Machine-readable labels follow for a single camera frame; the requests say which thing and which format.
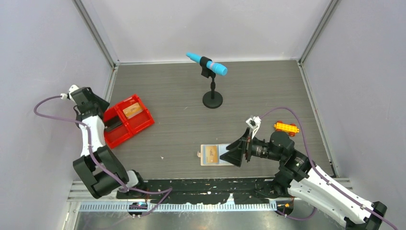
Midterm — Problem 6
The blue toy microphone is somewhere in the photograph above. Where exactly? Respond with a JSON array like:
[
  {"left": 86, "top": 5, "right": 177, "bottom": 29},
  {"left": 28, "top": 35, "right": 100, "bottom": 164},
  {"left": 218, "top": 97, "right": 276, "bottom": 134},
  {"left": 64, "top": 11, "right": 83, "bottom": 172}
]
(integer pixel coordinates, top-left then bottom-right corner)
[{"left": 186, "top": 52, "right": 228, "bottom": 78}]

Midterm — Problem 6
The beige card holder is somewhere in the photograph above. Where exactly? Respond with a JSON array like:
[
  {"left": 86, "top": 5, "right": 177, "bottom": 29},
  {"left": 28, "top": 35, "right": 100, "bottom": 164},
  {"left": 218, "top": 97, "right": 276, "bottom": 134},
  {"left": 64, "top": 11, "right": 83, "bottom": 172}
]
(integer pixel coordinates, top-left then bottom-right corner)
[{"left": 197, "top": 144, "right": 233, "bottom": 166}]

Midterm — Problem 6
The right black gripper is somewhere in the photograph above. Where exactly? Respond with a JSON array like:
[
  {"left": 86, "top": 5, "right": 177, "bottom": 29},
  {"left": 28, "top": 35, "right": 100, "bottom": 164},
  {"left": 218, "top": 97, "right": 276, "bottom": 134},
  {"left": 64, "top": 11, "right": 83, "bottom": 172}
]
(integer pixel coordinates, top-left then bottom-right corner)
[{"left": 220, "top": 128, "right": 282, "bottom": 166}]

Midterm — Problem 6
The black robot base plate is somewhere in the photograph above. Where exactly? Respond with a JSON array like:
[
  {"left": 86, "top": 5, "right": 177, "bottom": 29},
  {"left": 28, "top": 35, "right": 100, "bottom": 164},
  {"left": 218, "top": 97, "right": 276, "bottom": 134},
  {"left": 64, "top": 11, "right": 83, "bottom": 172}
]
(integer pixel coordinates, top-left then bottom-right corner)
[{"left": 116, "top": 177, "right": 305, "bottom": 206}]

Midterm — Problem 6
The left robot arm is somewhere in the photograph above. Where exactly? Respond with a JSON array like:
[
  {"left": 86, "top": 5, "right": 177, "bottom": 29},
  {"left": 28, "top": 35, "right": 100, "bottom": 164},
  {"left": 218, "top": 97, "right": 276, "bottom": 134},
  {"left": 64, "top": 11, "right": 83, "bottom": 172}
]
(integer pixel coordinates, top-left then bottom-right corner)
[{"left": 68, "top": 84, "right": 147, "bottom": 199}]

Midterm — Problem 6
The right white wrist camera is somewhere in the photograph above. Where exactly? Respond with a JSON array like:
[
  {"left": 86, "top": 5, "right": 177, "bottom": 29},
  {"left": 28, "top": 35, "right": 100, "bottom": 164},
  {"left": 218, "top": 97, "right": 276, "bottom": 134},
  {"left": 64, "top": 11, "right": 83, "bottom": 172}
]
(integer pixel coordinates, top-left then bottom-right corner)
[{"left": 246, "top": 116, "right": 261, "bottom": 139}]

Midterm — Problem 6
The yellow toy brick car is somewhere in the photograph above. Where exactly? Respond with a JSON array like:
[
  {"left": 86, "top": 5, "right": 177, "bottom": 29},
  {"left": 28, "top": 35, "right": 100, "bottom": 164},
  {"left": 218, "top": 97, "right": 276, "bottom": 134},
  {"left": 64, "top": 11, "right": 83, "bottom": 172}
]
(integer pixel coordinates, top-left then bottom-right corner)
[{"left": 274, "top": 121, "right": 300, "bottom": 137}]

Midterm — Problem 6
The black card case in bin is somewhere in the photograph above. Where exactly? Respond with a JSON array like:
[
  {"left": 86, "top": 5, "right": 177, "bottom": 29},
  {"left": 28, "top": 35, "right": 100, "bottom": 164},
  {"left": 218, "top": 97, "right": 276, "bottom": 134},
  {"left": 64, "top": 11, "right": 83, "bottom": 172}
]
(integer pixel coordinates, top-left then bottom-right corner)
[{"left": 104, "top": 115, "right": 123, "bottom": 132}]

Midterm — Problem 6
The black microphone stand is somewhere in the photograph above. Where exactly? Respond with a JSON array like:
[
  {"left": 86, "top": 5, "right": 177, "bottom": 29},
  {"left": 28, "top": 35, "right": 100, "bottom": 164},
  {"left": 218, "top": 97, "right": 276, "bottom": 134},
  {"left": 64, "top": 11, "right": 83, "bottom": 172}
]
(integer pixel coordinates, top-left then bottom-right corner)
[{"left": 202, "top": 75, "right": 223, "bottom": 109}]

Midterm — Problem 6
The tan card case in bin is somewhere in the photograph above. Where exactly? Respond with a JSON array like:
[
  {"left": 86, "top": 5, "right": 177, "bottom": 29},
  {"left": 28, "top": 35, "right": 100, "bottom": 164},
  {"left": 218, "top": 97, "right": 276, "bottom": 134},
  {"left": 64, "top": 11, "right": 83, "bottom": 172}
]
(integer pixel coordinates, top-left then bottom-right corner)
[{"left": 123, "top": 103, "right": 143, "bottom": 119}]

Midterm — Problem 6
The red two-compartment bin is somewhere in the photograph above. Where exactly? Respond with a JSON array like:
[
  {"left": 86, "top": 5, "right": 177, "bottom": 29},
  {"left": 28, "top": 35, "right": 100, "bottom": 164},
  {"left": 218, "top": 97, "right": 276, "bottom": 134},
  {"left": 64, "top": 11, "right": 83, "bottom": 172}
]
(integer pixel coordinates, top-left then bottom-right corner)
[{"left": 103, "top": 94, "right": 155, "bottom": 149}]

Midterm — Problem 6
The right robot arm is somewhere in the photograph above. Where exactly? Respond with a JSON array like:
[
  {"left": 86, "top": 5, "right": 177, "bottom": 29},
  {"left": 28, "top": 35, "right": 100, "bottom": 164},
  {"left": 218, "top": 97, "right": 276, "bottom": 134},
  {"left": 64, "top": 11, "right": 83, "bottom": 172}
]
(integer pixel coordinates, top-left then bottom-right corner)
[{"left": 220, "top": 129, "right": 387, "bottom": 230}]

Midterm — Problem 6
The gold credit card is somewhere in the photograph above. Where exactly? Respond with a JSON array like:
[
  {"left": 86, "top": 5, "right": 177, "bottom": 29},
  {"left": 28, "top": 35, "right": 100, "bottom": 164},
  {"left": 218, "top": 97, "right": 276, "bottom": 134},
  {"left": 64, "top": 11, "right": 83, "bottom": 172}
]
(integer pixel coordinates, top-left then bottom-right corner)
[{"left": 203, "top": 145, "right": 219, "bottom": 165}]

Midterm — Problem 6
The ribbed metal front rail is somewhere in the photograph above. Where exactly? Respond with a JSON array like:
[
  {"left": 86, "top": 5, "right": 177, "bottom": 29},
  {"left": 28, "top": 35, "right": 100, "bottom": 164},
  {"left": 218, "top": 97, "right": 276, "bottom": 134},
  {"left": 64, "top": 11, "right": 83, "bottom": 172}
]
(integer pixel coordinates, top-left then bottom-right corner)
[{"left": 79, "top": 200, "right": 277, "bottom": 212}]

